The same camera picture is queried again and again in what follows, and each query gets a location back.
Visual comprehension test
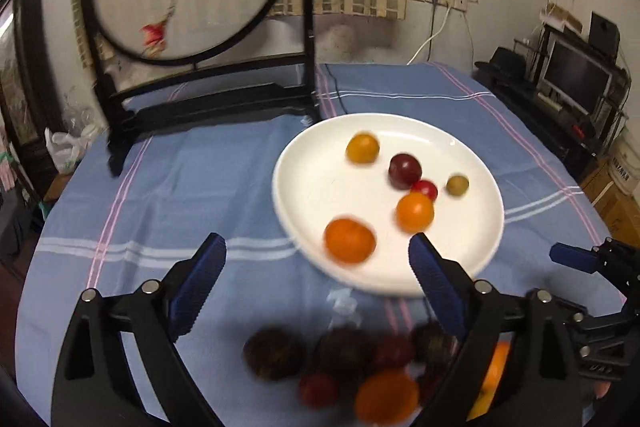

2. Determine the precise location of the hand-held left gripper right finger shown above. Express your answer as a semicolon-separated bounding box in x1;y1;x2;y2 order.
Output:
407;232;591;427

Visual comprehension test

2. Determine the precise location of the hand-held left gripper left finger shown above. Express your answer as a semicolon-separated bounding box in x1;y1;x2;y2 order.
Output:
50;232;228;427

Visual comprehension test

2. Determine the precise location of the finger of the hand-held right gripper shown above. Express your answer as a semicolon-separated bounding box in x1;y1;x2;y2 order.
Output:
549;239;640;305

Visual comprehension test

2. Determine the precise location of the large orange tomato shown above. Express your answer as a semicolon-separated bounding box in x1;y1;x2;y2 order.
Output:
323;217;377;265

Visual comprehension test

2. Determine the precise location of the white round plate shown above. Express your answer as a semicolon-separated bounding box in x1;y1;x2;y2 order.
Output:
272;112;505;298

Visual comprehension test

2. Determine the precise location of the dark purple mangosteen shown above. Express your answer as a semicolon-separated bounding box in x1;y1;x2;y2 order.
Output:
314;327;375;379
410;320;457;369
243;328;307;381

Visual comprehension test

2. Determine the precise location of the cardboard box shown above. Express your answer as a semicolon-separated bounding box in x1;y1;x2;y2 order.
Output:
580;157;640;245

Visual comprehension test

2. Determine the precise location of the small orange tangerine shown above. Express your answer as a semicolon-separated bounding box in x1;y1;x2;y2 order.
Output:
396;191;435;233

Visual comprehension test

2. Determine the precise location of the clear plastic bag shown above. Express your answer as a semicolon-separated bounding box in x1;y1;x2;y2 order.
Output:
325;288;365;329

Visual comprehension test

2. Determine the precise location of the big orange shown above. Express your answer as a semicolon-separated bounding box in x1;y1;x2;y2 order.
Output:
465;340;512;423

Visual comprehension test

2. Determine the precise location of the blue striped tablecloth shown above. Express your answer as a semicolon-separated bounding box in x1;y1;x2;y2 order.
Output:
15;62;615;427

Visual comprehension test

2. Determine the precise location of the white bucket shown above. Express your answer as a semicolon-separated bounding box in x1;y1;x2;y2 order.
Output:
607;134;640;198

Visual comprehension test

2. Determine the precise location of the red cherry tomato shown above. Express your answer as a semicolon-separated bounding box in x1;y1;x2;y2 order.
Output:
411;180;439;201

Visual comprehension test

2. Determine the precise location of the dark red plum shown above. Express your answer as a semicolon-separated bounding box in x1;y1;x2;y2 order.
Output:
388;153;424;190

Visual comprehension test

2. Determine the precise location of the black television stand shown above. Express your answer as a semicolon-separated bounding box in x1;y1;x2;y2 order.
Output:
472;24;631;180

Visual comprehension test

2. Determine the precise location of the small red plum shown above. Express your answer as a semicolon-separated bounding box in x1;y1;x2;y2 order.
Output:
299;372;340;409

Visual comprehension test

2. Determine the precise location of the yellow orange kumquat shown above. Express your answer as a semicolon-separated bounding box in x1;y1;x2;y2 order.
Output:
346;133;380;165

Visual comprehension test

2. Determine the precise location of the television monitor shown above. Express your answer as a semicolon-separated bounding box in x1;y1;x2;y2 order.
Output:
539;34;615;115

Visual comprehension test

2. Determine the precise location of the white plastic bag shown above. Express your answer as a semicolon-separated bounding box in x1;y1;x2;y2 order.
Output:
45;119;98;175

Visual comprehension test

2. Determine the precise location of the black speaker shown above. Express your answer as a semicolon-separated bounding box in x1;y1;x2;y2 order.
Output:
588;11;621;56

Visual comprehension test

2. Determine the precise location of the dark wooden cabinet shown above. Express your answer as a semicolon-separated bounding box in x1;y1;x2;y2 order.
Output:
0;0;66;228

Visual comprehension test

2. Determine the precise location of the black power cable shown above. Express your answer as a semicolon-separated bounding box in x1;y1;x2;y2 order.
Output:
320;63;351;116

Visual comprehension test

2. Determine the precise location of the white power cable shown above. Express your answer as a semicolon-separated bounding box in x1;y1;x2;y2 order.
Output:
406;4;476;72

